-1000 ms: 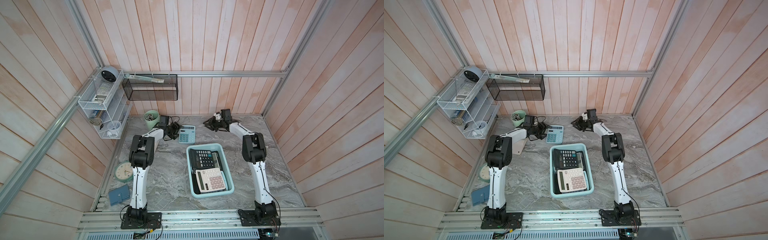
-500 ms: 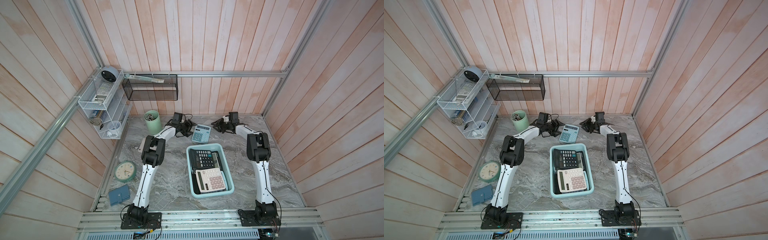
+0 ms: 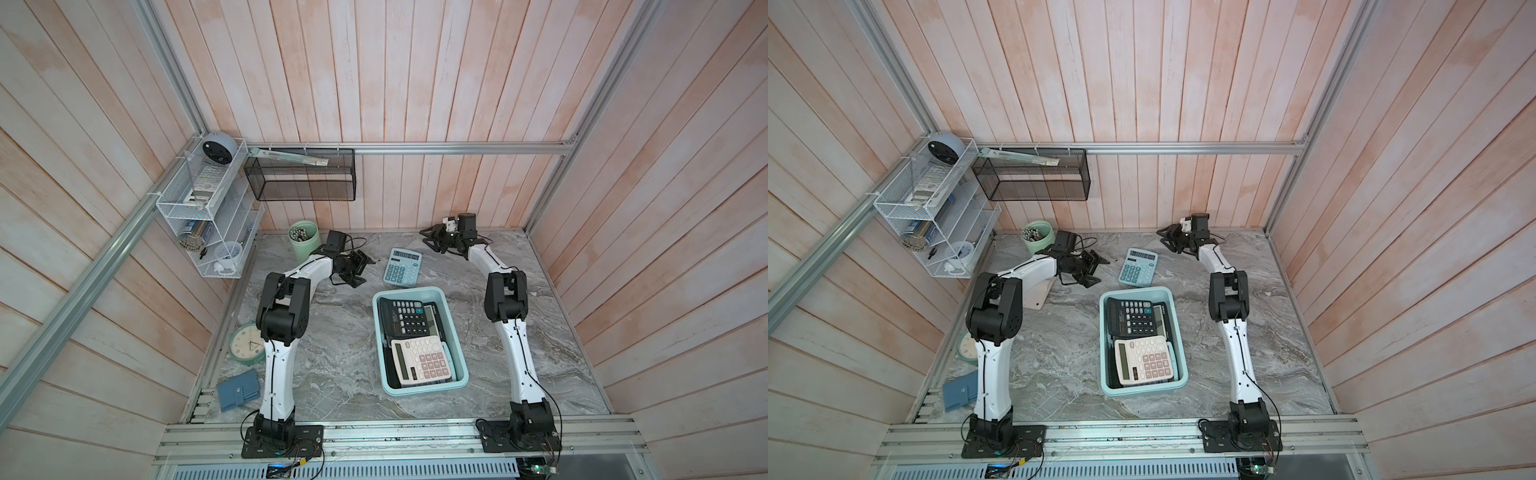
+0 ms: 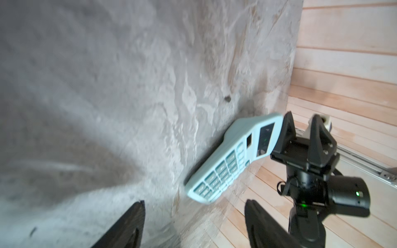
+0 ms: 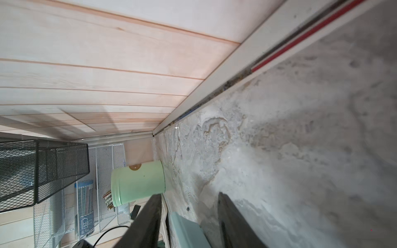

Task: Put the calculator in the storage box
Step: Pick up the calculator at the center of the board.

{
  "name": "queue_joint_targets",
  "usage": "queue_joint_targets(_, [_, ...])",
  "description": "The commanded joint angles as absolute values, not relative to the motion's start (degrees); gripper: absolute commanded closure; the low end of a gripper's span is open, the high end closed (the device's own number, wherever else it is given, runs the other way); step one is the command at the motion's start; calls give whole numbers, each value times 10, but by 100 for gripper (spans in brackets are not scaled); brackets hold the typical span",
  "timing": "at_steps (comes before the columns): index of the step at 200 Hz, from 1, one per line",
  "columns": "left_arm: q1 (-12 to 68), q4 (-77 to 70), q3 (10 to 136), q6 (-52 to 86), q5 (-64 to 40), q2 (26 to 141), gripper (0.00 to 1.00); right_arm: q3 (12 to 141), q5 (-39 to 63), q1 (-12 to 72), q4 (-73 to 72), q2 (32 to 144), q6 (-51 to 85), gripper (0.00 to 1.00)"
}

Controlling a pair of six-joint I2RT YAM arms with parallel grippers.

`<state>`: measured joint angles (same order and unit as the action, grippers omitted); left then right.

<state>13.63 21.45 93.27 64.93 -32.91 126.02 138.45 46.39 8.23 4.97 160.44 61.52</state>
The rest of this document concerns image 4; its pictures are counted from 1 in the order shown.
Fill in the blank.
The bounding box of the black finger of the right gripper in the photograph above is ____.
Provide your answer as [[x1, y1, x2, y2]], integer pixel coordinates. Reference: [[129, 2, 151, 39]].
[[308, 114, 337, 168], [271, 111, 296, 155]]

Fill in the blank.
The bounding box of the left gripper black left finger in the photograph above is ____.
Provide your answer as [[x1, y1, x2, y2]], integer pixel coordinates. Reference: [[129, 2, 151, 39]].
[[92, 200, 145, 248]]

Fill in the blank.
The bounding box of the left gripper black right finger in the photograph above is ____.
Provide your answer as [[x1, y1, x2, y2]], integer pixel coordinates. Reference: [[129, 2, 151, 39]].
[[245, 199, 301, 248]]

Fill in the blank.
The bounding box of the teal calculator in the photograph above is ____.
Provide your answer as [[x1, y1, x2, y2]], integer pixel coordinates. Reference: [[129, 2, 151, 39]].
[[185, 113, 283, 204]]

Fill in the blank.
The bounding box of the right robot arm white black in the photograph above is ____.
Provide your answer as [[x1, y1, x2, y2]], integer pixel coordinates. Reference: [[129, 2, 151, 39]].
[[270, 112, 371, 248]]

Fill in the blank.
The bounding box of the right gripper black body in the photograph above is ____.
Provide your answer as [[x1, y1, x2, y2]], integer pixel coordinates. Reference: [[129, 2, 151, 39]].
[[270, 139, 371, 217]]

